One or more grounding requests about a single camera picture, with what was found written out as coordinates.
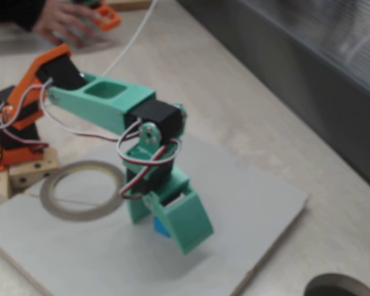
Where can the blue cube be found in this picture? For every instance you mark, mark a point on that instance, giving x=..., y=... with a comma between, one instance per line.
x=160, y=226

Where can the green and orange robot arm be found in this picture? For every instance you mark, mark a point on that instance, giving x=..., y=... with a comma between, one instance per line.
x=105, y=105

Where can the black sleeved forearm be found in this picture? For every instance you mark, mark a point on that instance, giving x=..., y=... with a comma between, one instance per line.
x=12, y=10

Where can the person's hand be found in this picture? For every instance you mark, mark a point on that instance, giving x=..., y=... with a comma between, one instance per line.
x=68, y=24

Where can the grey laminated board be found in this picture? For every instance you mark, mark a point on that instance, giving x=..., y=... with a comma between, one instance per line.
x=249, y=200

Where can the long wooden beam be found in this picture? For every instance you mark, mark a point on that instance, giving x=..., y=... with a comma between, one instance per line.
x=34, y=175

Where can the grey partition with ribbed glass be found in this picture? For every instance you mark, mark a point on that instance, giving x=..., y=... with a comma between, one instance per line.
x=296, y=77

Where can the wooden plank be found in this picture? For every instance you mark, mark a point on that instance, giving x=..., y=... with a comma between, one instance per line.
x=132, y=4

